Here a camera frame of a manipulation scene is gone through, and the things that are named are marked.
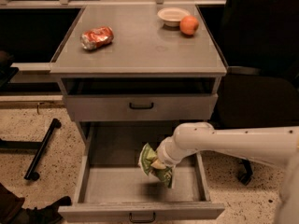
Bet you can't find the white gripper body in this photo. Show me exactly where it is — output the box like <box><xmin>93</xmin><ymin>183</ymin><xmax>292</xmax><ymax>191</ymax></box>
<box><xmin>157</xmin><ymin>137</ymin><xmax>181</xmax><ymax>167</ymax></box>

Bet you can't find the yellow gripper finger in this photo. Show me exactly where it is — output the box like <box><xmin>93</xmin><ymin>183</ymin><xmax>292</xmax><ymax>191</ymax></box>
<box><xmin>150</xmin><ymin>159</ymin><xmax>166</xmax><ymax>170</ymax></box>

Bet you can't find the green jalapeno chip bag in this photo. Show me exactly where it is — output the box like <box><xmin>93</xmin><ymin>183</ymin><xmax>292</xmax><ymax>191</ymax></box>
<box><xmin>138</xmin><ymin>143</ymin><xmax>173</xmax><ymax>189</ymax></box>

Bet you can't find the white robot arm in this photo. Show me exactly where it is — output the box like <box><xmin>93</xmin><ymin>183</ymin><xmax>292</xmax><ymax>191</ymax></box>
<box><xmin>157</xmin><ymin>122</ymin><xmax>299</xmax><ymax>224</ymax></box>

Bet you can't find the open grey middle drawer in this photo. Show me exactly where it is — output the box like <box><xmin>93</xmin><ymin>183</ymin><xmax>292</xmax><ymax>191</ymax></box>
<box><xmin>59</xmin><ymin>121</ymin><xmax>224</xmax><ymax>223</ymax></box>

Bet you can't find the closed grey top drawer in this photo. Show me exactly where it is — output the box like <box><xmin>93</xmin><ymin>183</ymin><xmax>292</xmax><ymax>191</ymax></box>
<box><xmin>64</xmin><ymin>94</ymin><xmax>218</xmax><ymax>121</ymax></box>

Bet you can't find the grey drawer cabinet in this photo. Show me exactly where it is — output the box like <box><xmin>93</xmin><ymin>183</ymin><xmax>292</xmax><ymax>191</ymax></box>
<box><xmin>50</xmin><ymin>4</ymin><xmax>228</xmax><ymax>145</ymax></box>

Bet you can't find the dark shoe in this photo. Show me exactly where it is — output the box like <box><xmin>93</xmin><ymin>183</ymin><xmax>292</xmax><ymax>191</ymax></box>
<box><xmin>8</xmin><ymin>196</ymin><xmax>72</xmax><ymax>224</ymax></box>

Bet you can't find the black table leg base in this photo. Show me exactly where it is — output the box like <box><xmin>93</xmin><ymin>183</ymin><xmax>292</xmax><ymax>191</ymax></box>
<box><xmin>0</xmin><ymin>119</ymin><xmax>62</xmax><ymax>181</ymax></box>

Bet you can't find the orange fruit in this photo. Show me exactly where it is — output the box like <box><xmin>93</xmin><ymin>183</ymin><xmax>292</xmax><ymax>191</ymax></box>
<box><xmin>179</xmin><ymin>15</ymin><xmax>199</xmax><ymax>35</ymax></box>

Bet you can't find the white paper bowl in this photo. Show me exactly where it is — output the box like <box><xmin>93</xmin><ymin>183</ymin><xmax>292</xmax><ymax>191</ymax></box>
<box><xmin>157</xmin><ymin>7</ymin><xmax>190</xmax><ymax>27</ymax></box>

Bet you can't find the crushed orange soda can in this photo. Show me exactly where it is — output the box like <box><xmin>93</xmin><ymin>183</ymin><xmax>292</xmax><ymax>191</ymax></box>
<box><xmin>80</xmin><ymin>26</ymin><xmax>114</xmax><ymax>50</ymax></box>

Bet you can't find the black office chair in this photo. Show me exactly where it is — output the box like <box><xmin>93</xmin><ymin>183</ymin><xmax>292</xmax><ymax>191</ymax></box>
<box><xmin>211</xmin><ymin>0</ymin><xmax>299</xmax><ymax>187</ymax></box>

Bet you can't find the black middle drawer handle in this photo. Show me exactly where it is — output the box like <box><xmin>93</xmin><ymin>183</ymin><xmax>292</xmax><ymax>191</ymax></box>
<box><xmin>128</xmin><ymin>212</ymin><xmax>156</xmax><ymax>224</ymax></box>

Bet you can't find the black drawer handle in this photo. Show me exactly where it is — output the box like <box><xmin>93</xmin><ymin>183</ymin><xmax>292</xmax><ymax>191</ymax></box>
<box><xmin>129</xmin><ymin>103</ymin><xmax>154</xmax><ymax>110</ymax></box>
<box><xmin>128</xmin><ymin>212</ymin><xmax>156</xmax><ymax>224</ymax></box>

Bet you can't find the black top drawer handle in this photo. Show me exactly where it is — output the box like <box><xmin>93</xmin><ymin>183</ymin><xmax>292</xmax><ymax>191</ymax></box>
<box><xmin>129</xmin><ymin>103</ymin><xmax>154</xmax><ymax>110</ymax></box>

